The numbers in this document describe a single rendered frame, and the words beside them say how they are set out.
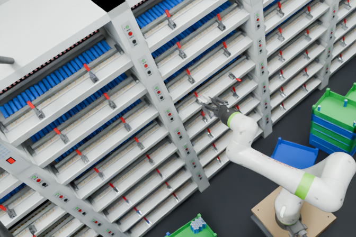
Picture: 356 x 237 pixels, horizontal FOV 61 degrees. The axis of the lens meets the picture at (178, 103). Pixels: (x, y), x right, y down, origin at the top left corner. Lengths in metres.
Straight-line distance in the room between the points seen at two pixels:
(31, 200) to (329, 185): 1.36
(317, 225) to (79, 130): 1.41
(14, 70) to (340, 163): 1.36
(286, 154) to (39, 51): 1.97
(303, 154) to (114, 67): 1.72
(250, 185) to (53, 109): 1.63
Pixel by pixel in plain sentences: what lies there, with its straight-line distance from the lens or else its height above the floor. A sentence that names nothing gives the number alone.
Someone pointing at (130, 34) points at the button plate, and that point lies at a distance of 1.32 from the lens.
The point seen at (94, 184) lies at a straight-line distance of 1.79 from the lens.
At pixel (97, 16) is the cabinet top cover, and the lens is 1.27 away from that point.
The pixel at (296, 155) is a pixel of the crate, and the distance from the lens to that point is 2.59.
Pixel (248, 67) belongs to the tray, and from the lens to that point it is 1.98.
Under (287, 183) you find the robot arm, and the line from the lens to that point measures 1.45.
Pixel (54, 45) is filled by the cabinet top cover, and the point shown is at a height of 1.69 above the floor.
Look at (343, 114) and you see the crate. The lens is 2.34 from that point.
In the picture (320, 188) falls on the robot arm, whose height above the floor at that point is 0.94.
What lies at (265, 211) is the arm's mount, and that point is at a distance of 2.06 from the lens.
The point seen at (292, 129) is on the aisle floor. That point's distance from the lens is 2.72.
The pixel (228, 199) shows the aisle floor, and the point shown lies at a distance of 2.46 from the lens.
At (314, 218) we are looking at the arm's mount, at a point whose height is 0.33.
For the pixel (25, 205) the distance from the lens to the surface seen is 1.72.
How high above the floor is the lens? 2.25
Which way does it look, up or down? 47 degrees down
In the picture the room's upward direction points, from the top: 23 degrees counter-clockwise
